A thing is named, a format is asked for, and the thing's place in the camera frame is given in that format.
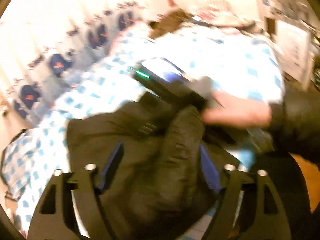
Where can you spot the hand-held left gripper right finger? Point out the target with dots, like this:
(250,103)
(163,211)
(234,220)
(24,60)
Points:
(209,167)

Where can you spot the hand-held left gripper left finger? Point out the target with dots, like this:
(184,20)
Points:
(113,160)

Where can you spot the black puffer jacket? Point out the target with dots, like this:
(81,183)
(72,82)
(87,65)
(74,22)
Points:
(155,180)

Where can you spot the person's right hand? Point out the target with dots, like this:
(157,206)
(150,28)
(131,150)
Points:
(237,112)

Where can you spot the blue checkered duvet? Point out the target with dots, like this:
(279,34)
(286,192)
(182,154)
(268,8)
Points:
(225,62)

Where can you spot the brown fuzzy object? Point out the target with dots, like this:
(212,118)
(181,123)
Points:
(172,22)

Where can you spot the whale print curtain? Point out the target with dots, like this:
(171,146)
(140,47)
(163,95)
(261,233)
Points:
(57,62)

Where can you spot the white paper sheet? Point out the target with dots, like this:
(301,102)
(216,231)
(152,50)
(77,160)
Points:
(295,50)

